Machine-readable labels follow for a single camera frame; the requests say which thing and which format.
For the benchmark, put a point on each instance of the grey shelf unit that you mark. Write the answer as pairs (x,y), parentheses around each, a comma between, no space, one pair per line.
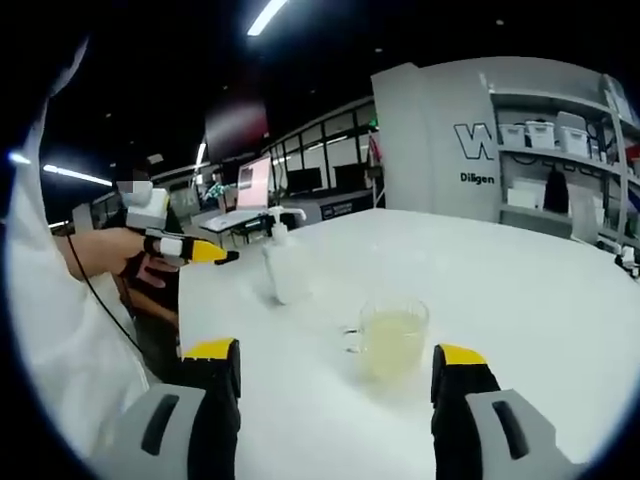
(575,170)

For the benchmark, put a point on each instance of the clear glass cup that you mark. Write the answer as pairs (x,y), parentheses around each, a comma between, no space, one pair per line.
(395,345)

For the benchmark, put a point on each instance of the dark hanging screen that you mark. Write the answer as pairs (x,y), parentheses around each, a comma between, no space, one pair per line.
(235,122)

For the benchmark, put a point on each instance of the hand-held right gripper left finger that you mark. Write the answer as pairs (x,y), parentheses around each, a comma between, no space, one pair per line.
(165,435)

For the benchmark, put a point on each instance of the black bag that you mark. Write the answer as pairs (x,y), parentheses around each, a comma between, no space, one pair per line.
(556,192)

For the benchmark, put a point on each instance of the person's left hand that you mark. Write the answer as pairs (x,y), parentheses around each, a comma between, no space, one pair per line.
(102,250)

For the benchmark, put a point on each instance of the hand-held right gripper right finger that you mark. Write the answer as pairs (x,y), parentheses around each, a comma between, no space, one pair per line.
(480,430)

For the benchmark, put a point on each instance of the white printed panel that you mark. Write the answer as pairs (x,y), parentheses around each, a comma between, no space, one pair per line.
(430,145)

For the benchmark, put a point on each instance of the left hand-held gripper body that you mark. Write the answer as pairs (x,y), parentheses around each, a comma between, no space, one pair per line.
(149,210)

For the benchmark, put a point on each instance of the white pump bottle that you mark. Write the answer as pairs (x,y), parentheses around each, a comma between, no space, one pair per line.
(285,272)

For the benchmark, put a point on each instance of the background desk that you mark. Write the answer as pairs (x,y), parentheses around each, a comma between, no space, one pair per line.
(230,222)

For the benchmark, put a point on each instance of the pink monitor screen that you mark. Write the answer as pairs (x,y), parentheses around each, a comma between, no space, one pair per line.
(254,182)

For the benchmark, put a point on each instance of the ceiling light strip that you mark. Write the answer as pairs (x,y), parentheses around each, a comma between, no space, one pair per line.
(266,17)
(75,175)

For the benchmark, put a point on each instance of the white storage box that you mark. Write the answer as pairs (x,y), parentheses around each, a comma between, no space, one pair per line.
(574,141)
(540,135)
(512,136)

